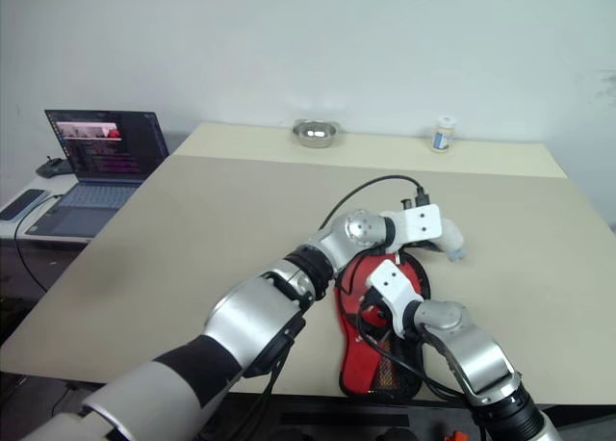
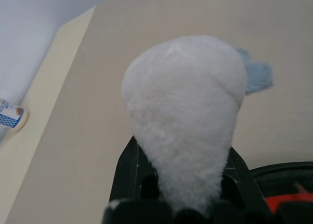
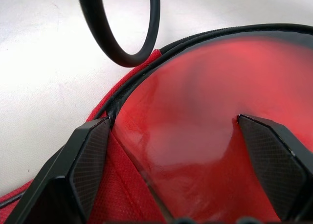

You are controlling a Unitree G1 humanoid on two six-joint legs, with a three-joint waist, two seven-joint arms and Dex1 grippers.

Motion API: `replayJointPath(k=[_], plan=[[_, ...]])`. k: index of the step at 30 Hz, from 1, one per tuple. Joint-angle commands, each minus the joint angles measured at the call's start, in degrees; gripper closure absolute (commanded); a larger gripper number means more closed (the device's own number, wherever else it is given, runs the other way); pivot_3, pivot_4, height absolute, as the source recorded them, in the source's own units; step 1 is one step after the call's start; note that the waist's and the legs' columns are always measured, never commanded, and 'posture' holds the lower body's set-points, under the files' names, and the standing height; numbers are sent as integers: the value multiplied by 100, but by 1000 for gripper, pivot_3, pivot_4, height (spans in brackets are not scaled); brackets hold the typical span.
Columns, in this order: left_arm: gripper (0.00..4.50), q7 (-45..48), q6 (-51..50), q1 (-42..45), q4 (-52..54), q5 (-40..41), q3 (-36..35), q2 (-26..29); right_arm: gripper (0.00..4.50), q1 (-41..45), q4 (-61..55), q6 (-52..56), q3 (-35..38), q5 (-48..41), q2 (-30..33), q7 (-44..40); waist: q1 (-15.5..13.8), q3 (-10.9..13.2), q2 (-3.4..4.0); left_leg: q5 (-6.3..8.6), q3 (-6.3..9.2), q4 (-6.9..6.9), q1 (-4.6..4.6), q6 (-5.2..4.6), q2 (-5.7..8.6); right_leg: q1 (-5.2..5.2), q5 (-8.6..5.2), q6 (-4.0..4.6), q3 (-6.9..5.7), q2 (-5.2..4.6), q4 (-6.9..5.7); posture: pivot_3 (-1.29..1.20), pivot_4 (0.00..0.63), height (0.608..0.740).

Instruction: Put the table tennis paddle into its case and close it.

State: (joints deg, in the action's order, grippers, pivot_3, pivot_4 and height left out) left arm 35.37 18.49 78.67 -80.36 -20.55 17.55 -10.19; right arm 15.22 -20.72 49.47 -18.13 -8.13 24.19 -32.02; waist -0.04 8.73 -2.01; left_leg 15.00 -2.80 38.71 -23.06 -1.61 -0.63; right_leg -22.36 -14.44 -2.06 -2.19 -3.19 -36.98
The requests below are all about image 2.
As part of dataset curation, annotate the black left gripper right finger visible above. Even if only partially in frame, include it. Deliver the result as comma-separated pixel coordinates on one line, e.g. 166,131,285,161
221,147,272,213

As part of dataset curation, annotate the white bottle with blue label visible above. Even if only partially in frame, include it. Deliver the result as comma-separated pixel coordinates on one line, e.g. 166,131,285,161
0,98,30,131

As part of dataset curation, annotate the white fluffy plush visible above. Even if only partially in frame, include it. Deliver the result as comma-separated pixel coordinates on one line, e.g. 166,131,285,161
121,35,274,214

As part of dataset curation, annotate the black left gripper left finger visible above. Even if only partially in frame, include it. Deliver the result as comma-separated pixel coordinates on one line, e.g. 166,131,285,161
109,135,161,202

